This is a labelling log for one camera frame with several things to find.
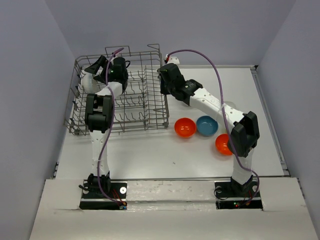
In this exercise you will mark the blue bowl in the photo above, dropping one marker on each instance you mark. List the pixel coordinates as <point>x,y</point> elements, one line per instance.
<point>206,126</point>

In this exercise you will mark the grey wire dish rack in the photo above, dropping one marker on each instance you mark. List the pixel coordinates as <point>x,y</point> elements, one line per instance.
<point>141,107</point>

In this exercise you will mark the orange bowl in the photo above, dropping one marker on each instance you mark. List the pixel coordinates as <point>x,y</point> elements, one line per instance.
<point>185,127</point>
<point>221,144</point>

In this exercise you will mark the orange bowl right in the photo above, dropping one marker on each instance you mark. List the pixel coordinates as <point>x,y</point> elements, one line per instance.
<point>221,144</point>

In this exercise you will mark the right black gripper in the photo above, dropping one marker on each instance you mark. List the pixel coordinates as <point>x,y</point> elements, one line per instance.
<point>163,91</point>

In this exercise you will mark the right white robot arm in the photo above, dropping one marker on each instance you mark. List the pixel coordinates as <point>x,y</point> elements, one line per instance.
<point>242,128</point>

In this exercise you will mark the white square dish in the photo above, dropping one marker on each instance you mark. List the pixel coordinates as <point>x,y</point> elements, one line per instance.
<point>231,104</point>

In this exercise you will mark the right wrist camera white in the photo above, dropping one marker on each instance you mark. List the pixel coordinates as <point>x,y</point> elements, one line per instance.
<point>171,59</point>

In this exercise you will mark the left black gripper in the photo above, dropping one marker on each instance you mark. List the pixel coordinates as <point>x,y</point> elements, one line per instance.
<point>93,69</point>

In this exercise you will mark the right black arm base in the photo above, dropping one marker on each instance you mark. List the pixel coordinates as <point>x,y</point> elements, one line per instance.
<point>227,199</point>

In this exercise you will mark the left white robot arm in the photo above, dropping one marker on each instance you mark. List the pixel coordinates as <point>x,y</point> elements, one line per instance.
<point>103,81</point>

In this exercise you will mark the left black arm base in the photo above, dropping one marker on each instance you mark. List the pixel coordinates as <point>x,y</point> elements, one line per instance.
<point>94,199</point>

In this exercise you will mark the orange bowl left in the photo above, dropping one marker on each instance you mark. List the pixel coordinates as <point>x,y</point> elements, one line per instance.
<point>185,127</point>

